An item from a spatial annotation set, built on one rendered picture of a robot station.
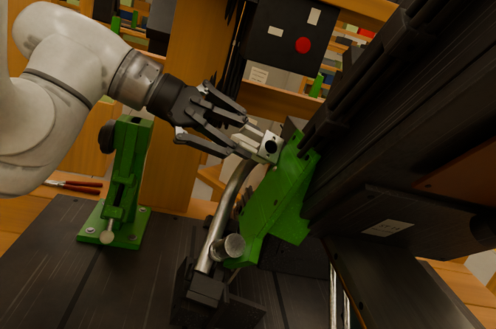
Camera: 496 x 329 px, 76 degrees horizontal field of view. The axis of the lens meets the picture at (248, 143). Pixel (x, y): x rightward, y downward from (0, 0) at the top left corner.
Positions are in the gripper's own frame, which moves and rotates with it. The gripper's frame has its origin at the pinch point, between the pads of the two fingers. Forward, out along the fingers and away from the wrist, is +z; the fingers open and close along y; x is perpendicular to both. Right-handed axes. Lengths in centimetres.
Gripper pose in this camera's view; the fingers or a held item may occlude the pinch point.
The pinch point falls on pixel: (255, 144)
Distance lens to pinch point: 59.2
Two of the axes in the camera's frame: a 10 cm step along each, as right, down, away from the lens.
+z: 8.5, 4.6, 2.6
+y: 3.1, -8.4, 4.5
